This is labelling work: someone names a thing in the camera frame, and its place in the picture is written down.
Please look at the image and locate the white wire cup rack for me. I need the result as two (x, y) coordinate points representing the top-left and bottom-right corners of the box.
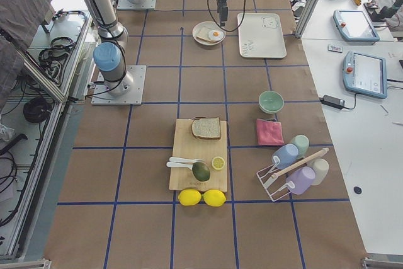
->
(256, 147), (330, 202)

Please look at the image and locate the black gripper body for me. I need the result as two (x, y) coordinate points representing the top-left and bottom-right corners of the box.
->
(217, 0), (228, 22)

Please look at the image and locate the left whole lemon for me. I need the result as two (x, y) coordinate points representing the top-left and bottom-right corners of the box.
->
(178, 188), (202, 206)

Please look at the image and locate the white round plate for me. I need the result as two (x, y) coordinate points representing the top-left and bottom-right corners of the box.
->
(192, 21), (225, 46)

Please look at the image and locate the white cup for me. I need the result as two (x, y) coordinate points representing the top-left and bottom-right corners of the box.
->
(307, 158), (329, 186)

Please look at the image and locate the bread slice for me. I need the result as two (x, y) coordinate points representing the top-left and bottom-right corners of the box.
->
(191, 117), (221, 140)
(196, 26), (213, 43)

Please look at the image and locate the upper teach pendant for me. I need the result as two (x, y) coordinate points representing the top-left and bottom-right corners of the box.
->
(333, 10), (380, 43)

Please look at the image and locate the white plastic knife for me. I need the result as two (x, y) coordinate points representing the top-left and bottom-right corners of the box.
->
(166, 162), (193, 169)

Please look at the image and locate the blue cup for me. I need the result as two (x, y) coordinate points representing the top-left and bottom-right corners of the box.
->
(272, 144), (298, 169)

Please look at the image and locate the coiled black cable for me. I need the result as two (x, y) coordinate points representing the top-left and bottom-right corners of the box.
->
(23, 96), (51, 123)

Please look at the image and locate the avocado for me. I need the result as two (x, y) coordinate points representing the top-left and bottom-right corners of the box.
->
(192, 162), (210, 181)

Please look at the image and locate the green bowl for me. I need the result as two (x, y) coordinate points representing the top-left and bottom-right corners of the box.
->
(258, 91), (284, 114)

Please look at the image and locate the black power adapter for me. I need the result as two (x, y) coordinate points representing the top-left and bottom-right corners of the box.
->
(319, 94), (345, 110)

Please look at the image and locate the wooden cutting board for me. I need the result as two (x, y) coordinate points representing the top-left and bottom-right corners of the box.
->
(169, 119), (228, 193)

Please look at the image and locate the white bear tray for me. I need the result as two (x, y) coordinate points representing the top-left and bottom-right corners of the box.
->
(237, 13), (287, 59)

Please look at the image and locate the half lemon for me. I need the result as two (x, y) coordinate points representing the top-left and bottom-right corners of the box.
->
(211, 156), (226, 171)

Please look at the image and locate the lower teach pendant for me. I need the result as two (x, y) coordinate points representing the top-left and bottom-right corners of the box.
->
(342, 51), (387, 99)

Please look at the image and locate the fried egg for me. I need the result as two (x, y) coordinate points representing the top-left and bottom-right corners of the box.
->
(208, 30), (225, 42)

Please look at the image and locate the right whole lemon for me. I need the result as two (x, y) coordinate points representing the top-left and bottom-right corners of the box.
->
(203, 189), (226, 207)

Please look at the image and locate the green cup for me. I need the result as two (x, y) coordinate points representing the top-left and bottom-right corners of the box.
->
(290, 134), (309, 159)

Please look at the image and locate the teach pendant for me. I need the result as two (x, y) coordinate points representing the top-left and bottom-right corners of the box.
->
(333, 10), (380, 43)
(342, 51), (387, 99)

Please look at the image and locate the whole lemon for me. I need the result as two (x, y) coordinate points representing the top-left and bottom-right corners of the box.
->
(203, 189), (226, 207)
(178, 188), (202, 206)

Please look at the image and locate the pink cloth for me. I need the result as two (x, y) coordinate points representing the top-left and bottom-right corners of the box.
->
(256, 118), (284, 146)

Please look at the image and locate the white plastic fork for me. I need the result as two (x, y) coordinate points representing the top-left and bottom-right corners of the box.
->
(169, 156), (206, 164)

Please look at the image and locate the purple cup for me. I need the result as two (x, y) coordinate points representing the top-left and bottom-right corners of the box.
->
(286, 166), (315, 195)

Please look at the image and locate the bread slice on plate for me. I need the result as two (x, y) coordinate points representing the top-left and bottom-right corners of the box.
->
(196, 26), (213, 43)

